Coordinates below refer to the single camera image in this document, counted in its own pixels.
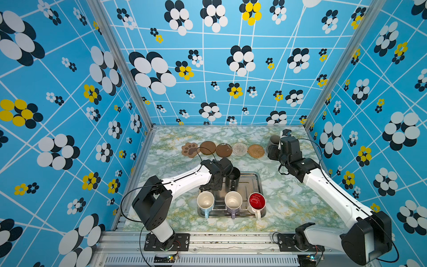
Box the black metal mug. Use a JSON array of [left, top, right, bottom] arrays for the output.
[[225, 167, 241, 191]]

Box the rusty brown round coaster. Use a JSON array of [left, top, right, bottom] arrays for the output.
[[216, 143, 232, 158]]

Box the stainless steel mug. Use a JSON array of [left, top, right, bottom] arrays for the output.
[[266, 135, 280, 152]]

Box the dark brown round wooden coaster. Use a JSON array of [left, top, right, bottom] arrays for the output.
[[199, 141, 216, 155]]

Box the multicolour woven round coaster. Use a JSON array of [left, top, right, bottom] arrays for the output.
[[232, 142, 248, 156]]

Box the tan rattan round coaster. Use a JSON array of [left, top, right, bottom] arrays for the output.
[[247, 144, 265, 159]]

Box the paw print cork coaster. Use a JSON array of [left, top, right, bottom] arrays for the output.
[[181, 142, 200, 158]]

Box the white mug blue handle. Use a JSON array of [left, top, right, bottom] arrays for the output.
[[197, 191, 215, 219]]

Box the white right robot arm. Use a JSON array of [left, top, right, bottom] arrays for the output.
[[268, 129, 396, 266]]

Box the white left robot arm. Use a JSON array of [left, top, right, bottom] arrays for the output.
[[132, 158, 234, 244]]

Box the metal serving tray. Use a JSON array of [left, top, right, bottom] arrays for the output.
[[209, 172, 263, 218]]

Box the red interior white mug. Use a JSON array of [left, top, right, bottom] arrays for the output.
[[247, 192, 266, 220]]

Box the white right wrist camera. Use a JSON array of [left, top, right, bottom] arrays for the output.
[[280, 129, 292, 138]]

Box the white mug purple handle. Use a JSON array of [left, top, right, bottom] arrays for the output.
[[224, 191, 243, 220]]

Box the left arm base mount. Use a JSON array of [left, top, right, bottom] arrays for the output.
[[143, 233, 190, 251]]

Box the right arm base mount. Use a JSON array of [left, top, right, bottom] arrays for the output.
[[272, 232, 325, 254]]

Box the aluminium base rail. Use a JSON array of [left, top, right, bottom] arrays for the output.
[[89, 231, 381, 267]]

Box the aluminium corner post right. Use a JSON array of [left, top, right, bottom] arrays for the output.
[[304, 0, 386, 132]]

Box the aluminium corner post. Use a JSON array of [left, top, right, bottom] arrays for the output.
[[87, 0, 153, 132], [304, 0, 386, 132]]

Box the aluminium corner post left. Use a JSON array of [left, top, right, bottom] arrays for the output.
[[87, 0, 153, 132]]

